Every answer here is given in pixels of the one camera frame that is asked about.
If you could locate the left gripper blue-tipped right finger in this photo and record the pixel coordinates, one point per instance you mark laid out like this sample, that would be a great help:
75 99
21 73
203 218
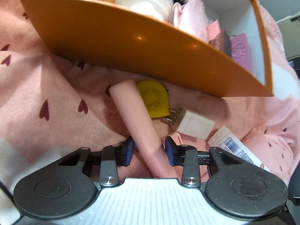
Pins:
185 156

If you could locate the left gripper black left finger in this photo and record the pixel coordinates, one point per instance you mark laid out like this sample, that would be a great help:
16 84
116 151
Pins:
113 156

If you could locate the white vaseline cream tube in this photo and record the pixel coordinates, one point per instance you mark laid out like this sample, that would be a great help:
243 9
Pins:
226 140

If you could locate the pink cylindrical bottle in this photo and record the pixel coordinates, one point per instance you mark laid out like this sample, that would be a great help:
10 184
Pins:
135 116

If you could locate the yellow tape measure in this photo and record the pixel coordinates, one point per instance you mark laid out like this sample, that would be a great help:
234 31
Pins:
155 97

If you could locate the red card box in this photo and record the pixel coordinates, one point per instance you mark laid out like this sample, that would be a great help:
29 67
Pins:
215 35

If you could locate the white power adapter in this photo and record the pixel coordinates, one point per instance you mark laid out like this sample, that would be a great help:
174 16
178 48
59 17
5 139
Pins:
190 123

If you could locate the pink printed bed quilt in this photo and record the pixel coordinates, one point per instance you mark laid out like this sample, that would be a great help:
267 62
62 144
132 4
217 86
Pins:
51 106

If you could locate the grey felt pad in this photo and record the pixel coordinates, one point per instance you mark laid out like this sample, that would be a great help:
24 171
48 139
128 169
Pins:
227 44

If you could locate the purple paw print pad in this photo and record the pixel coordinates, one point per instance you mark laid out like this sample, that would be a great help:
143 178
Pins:
240 51

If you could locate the orange cardboard storage box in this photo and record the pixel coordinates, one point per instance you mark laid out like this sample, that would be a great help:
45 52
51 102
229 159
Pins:
112 36

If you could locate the pink folded cloth pouch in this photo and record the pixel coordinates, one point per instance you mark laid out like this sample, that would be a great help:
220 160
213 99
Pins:
191 18

